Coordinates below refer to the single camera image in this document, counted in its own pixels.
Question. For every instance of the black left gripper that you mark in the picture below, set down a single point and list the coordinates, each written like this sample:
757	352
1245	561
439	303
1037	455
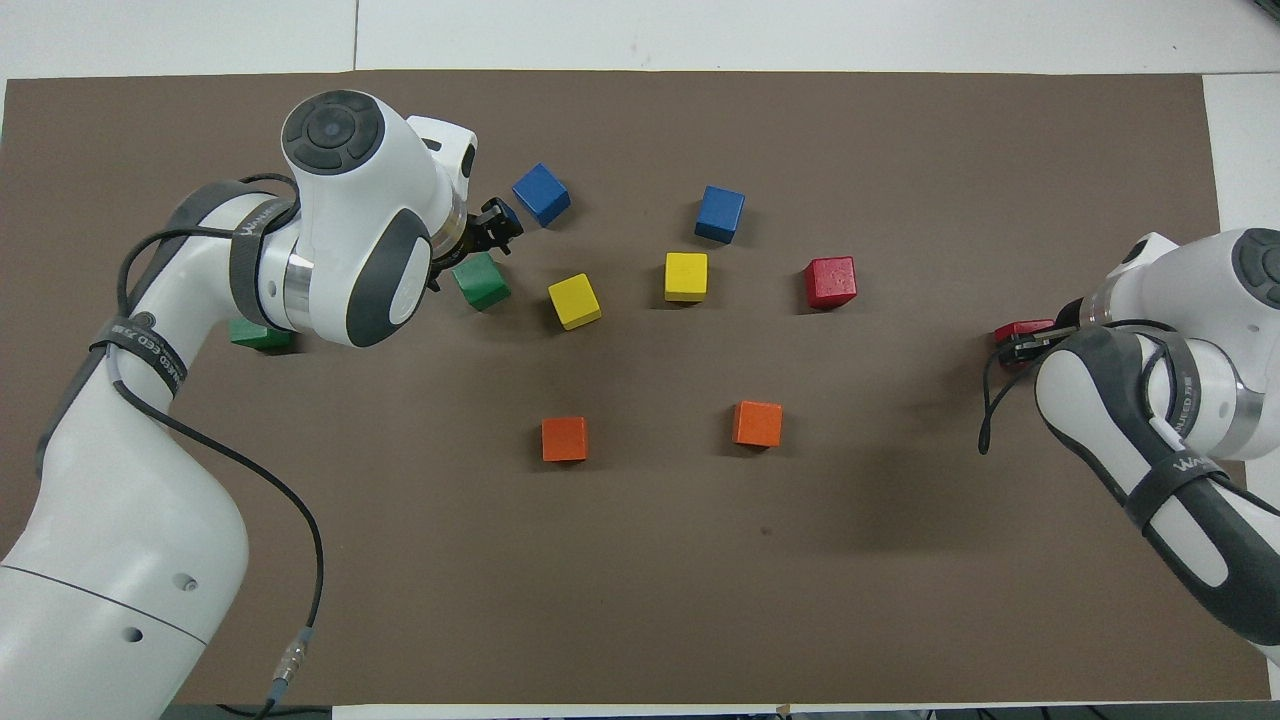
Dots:
472	238

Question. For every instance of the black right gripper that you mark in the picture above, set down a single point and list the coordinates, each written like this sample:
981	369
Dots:
1072	320

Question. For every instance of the red wooden block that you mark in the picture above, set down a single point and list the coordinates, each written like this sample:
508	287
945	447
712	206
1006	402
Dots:
1020	328
830	282

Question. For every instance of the green wooden block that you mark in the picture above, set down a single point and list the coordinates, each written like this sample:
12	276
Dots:
260	336
482	283

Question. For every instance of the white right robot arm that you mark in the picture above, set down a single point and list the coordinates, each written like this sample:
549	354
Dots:
1100	400

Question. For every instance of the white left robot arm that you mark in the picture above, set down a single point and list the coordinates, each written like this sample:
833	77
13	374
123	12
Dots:
120	520

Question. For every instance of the blue wooden block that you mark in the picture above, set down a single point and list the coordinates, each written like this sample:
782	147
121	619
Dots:
720	213
541	194

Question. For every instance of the yellow wooden block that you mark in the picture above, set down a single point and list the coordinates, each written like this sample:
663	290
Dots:
574	301
686	276

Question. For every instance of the orange wooden block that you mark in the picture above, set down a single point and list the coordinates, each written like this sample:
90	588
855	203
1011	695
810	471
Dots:
757	424
565	439

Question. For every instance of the brown table mat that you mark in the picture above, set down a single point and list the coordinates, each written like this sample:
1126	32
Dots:
700	580

